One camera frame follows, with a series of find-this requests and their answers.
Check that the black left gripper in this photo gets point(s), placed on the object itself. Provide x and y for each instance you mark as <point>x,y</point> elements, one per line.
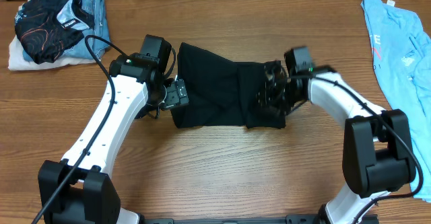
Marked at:
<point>178,94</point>

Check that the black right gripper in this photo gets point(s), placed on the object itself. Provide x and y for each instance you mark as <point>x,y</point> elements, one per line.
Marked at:
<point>269,104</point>

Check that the black t-shirt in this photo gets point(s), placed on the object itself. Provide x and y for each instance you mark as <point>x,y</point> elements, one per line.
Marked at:
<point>221,92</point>

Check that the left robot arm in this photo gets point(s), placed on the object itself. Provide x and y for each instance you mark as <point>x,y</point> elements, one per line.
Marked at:
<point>78,188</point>

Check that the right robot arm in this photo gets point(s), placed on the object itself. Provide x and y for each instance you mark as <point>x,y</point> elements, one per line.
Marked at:
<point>378,157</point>

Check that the folded blue denim jeans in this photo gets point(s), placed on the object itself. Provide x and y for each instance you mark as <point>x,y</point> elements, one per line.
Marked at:
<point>95,45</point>

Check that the light blue t-shirt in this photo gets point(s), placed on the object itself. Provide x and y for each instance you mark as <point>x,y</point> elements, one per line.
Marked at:
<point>401,62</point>

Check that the black orange patterned shirt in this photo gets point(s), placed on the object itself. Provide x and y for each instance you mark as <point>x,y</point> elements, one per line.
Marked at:
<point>47,28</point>

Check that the folded white garment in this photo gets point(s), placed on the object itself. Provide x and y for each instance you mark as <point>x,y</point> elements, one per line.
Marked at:
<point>20,62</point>

